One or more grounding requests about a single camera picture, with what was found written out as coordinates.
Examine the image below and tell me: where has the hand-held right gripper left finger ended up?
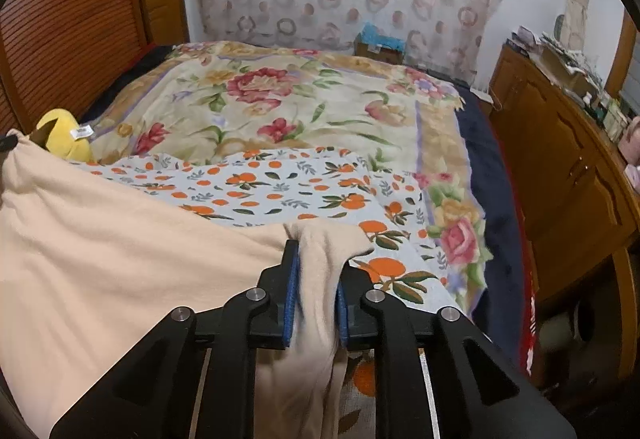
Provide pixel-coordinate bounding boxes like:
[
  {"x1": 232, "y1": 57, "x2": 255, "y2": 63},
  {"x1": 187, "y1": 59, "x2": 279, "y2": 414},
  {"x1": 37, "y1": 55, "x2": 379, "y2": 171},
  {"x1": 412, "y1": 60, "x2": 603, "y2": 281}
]
[{"x1": 50, "y1": 239, "x2": 301, "y2": 439}]

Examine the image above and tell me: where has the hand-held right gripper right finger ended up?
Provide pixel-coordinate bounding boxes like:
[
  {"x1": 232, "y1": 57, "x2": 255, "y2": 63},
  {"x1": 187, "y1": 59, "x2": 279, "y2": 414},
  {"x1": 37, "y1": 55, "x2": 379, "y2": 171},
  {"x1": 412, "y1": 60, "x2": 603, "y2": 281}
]
[{"x1": 336, "y1": 269, "x2": 576, "y2": 439}]

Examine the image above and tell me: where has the beige printed t-shirt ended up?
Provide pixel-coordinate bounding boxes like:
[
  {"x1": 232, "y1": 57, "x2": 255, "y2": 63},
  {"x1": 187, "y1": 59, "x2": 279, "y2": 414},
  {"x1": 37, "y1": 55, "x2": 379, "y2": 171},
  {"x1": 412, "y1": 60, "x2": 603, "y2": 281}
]
[{"x1": 0, "y1": 129, "x2": 373, "y2": 439}]

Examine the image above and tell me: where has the yellow plush toy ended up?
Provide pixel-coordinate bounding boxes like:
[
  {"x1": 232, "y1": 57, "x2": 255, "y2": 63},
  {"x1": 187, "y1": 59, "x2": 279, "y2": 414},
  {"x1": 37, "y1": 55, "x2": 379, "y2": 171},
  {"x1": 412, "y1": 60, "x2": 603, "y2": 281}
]
[{"x1": 36, "y1": 108, "x2": 96, "y2": 164}]

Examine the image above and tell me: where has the orange fruit print sheet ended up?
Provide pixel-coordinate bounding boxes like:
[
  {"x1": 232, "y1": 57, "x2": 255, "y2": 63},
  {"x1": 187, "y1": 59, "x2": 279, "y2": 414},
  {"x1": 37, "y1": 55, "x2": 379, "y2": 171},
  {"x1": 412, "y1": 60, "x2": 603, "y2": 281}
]
[{"x1": 70, "y1": 146, "x2": 466, "y2": 439}]

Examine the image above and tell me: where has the wooden louvred wardrobe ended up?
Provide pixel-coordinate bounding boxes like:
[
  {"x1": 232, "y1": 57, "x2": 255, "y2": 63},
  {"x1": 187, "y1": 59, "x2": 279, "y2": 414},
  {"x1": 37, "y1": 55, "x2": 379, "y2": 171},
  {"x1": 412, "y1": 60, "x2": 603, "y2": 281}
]
[{"x1": 0, "y1": 0, "x2": 188, "y2": 134}]

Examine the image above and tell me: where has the red bed cover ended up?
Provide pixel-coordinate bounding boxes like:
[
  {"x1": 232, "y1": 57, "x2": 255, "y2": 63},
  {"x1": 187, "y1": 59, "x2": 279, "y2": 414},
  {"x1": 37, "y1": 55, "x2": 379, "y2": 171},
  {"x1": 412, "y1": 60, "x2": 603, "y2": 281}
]
[{"x1": 517, "y1": 219, "x2": 543, "y2": 375}]

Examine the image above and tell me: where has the floral blanket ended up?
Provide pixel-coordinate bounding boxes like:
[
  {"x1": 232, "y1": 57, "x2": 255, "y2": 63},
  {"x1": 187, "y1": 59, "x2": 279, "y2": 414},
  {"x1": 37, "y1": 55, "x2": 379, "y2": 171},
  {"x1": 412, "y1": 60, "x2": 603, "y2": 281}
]
[{"x1": 82, "y1": 41, "x2": 493, "y2": 315}]

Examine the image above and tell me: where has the navy quilt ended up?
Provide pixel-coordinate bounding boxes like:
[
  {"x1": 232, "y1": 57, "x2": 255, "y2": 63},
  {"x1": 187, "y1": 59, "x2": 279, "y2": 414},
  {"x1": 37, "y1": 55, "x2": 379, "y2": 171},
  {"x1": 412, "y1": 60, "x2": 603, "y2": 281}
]
[{"x1": 452, "y1": 86, "x2": 531, "y2": 370}]

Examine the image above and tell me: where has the white bin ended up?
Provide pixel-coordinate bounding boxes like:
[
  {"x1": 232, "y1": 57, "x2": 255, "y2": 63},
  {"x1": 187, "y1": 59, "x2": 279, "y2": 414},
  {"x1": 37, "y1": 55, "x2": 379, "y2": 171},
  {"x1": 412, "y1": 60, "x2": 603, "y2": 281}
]
[{"x1": 537, "y1": 304, "x2": 596, "y2": 352}]

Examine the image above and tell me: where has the small brown wooden box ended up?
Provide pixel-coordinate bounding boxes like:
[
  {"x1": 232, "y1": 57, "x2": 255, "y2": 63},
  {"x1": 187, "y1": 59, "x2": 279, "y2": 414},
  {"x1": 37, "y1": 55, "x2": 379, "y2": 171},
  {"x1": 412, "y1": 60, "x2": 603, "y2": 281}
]
[{"x1": 354, "y1": 34, "x2": 407, "y2": 66}]

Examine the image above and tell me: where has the wooden sideboard cabinet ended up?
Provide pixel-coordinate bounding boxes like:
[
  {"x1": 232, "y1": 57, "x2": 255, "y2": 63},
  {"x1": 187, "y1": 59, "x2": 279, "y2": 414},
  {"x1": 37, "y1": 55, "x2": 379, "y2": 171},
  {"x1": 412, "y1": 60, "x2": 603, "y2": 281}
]
[{"x1": 487, "y1": 41, "x2": 640, "y2": 300}]

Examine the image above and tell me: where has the cardboard box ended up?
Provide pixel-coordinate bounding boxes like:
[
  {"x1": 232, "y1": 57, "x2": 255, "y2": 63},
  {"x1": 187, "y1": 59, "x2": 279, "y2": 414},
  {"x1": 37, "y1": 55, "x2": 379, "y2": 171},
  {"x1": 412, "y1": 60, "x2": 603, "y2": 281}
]
[{"x1": 530, "y1": 39, "x2": 596, "y2": 92}]

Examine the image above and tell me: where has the pink bottle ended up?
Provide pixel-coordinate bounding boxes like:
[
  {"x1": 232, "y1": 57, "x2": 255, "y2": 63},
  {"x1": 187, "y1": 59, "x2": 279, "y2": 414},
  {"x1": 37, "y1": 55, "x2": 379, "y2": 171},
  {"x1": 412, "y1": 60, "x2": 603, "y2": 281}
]
[{"x1": 617, "y1": 116, "x2": 640, "y2": 167}]

